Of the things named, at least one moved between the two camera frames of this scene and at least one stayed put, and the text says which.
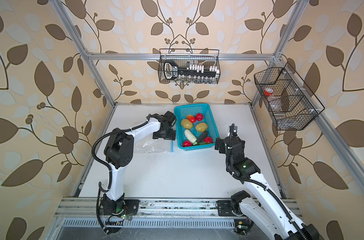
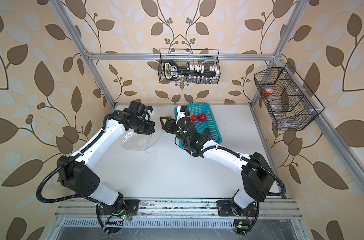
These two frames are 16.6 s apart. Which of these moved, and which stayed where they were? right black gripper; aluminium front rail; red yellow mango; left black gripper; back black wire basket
Moved: left black gripper; right black gripper
Stayed: aluminium front rail; red yellow mango; back black wire basket
